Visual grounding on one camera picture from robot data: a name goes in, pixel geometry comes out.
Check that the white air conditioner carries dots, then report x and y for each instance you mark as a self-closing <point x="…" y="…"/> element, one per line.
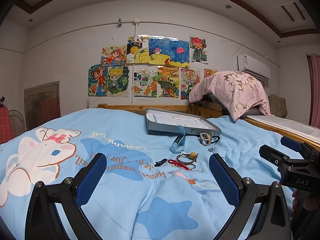
<point x="253" y="66"/>

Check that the black hair clip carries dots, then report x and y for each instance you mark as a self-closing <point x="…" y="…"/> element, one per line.
<point x="160" y="163"/>

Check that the person's right hand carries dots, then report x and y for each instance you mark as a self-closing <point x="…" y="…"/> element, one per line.
<point x="295" y="201"/>

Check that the pink curtain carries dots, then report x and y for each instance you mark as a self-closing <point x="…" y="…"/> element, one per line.
<point x="314" y="64"/>

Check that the grey shallow cardboard box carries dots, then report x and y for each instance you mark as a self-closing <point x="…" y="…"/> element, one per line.
<point x="160" y="120"/>

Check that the pink floral blanket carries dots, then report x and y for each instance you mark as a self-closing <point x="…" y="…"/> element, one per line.
<point x="237" y="91"/>

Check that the brown wooden door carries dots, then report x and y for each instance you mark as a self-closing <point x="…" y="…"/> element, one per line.
<point x="41" y="104"/>

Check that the wall drawings collage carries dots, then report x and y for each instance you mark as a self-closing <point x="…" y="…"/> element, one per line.
<point x="149" y="67"/>

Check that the light blue cartoon bedsheet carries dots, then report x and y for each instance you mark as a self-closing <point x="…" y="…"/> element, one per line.
<point x="133" y="199"/>

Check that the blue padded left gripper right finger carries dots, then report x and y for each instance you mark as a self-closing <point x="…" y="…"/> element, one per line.
<point x="272" y="220"/>

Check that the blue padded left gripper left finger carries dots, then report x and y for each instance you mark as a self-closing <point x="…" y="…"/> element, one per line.
<point x="43" y="220"/>

